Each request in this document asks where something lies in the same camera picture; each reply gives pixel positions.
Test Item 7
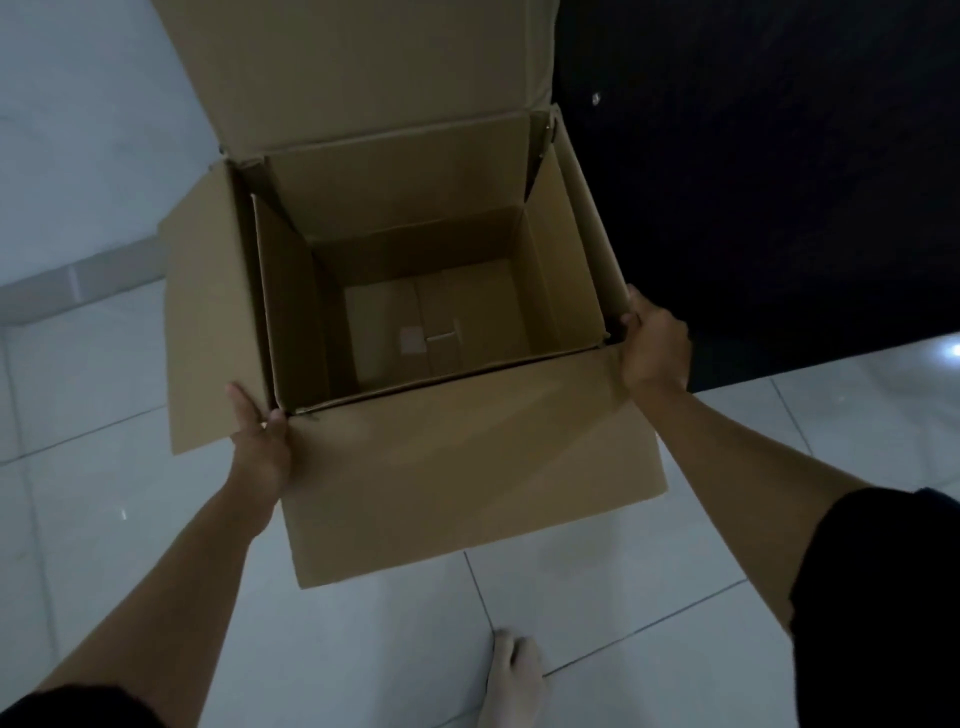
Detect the person's black sleeve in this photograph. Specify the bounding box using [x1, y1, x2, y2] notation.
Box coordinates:
[0, 684, 168, 728]
[789, 486, 960, 728]

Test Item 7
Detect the person's right hand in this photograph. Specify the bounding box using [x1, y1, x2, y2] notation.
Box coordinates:
[619, 282, 693, 395]

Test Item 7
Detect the person's foot in white sock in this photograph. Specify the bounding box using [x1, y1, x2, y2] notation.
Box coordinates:
[477, 628, 551, 728]

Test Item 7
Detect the person's right forearm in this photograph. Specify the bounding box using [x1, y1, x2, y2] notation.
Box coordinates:
[633, 378, 875, 635]

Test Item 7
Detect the person's left hand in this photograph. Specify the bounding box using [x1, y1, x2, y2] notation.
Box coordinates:
[225, 381, 293, 519]

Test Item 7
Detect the person's black left sleeve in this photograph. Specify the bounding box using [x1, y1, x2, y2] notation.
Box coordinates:
[0, 684, 168, 728]

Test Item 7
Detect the brown cardboard box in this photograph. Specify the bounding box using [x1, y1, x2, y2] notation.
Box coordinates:
[150, 0, 669, 591]

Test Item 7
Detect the person's left forearm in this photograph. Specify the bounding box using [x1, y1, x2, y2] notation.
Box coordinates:
[33, 468, 280, 728]

